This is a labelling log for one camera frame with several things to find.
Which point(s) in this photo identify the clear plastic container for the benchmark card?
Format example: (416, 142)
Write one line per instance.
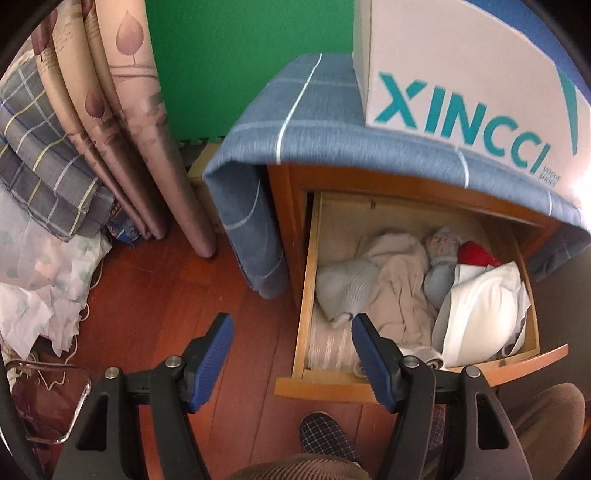
(69, 415)

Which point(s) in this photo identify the red sock bundle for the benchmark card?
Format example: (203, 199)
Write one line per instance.
(475, 254)

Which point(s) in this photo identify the light blue sock bundle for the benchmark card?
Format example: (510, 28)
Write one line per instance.
(438, 284)

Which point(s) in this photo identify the wooden drawer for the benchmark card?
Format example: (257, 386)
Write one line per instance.
(318, 390)

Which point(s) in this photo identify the grey ribbed sock bundle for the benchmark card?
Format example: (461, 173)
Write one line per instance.
(346, 286)

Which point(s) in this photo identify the white cardboard box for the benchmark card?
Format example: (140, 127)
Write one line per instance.
(461, 60)

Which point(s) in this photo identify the dark checked slipper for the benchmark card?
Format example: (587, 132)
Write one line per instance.
(437, 429)
(328, 434)

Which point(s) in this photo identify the blue checked cloth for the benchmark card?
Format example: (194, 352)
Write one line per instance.
(295, 129)

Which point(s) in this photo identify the blue plastic packet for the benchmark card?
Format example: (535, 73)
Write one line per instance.
(123, 230)

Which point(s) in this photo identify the beige underwear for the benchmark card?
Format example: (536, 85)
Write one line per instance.
(397, 286)

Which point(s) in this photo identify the white floral cloth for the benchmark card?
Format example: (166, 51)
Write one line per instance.
(41, 267)

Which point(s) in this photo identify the grey plaid blanket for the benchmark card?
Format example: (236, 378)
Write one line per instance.
(37, 152)

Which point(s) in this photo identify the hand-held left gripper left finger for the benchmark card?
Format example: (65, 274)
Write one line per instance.
(214, 355)

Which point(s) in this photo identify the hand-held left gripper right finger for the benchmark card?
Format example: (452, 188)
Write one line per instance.
(369, 355)

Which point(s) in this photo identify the white underwear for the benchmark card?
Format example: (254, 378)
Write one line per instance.
(480, 314)

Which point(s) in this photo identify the beige leaf print curtain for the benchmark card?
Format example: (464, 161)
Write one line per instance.
(138, 115)

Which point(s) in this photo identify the wooden nightstand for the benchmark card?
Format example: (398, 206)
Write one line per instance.
(286, 207)

